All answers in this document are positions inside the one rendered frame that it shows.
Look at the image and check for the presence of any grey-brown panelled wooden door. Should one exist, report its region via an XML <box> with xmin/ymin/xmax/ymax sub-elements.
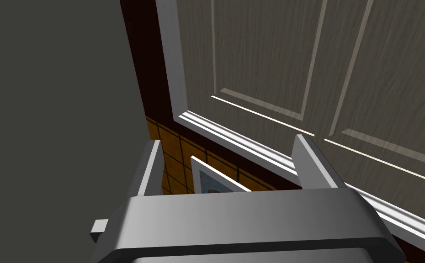
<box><xmin>176</xmin><ymin>0</ymin><xmax>425</xmax><ymax>229</ymax></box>

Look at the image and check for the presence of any white framed wall picture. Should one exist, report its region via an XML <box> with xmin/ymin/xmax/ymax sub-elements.
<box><xmin>190</xmin><ymin>155</ymin><xmax>252</xmax><ymax>195</ymax></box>

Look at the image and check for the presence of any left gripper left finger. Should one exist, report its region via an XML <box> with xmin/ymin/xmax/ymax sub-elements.
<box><xmin>127</xmin><ymin>139</ymin><xmax>165</xmax><ymax>198</ymax></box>

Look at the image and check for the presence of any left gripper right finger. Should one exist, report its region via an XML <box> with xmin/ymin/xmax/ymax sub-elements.
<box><xmin>291</xmin><ymin>134</ymin><xmax>346</xmax><ymax>190</ymax></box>

